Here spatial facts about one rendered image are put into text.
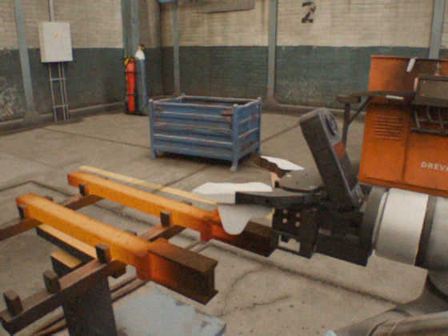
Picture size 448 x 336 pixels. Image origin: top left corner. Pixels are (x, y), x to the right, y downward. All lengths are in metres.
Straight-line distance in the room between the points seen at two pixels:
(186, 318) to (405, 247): 0.49
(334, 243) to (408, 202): 0.09
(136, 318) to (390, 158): 2.86
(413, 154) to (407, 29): 4.30
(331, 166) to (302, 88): 7.32
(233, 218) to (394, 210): 0.17
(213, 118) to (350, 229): 3.44
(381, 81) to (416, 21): 4.14
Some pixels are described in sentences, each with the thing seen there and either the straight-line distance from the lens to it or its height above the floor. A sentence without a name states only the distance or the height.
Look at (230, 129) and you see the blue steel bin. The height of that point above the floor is 0.45.
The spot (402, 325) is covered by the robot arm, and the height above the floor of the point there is 1.03.
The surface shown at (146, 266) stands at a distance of 0.42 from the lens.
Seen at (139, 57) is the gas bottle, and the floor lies 1.22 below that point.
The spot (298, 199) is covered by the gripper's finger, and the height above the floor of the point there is 1.07.
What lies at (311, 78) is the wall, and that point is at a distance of 7.61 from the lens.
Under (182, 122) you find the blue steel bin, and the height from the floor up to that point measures 0.47.
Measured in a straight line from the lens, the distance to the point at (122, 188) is 0.63.
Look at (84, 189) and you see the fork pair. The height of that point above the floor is 0.98.
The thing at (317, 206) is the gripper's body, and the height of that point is 1.06.
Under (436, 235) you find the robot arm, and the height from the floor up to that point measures 1.06.
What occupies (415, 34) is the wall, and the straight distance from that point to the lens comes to 7.26.
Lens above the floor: 1.21
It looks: 18 degrees down
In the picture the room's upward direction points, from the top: straight up
